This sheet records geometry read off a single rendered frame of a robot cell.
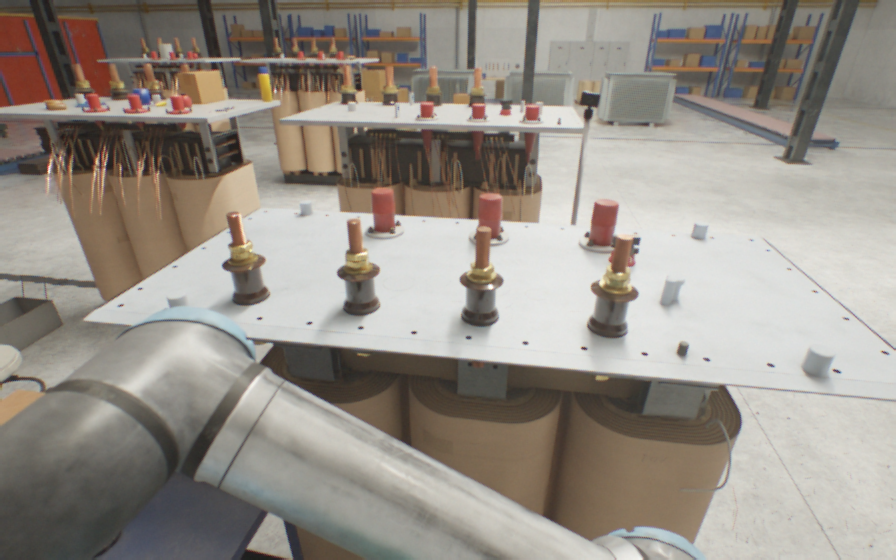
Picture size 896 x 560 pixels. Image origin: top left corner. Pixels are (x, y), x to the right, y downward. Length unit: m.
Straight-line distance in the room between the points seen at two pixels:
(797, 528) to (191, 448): 2.58
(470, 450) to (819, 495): 2.06
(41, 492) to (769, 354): 1.07
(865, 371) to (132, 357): 1.14
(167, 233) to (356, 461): 3.23
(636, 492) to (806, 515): 1.57
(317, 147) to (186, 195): 3.86
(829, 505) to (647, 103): 11.40
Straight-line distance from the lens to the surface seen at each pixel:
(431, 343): 0.93
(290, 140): 7.12
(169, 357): 0.46
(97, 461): 0.42
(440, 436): 1.24
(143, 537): 1.41
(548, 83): 12.89
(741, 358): 1.05
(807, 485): 2.99
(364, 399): 1.25
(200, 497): 1.42
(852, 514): 2.97
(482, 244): 0.92
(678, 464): 1.30
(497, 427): 1.19
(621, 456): 1.26
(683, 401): 1.21
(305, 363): 1.25
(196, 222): 3.34
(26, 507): 0.42
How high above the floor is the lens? 1.90
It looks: 27 degrees down
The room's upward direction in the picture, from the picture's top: straight up
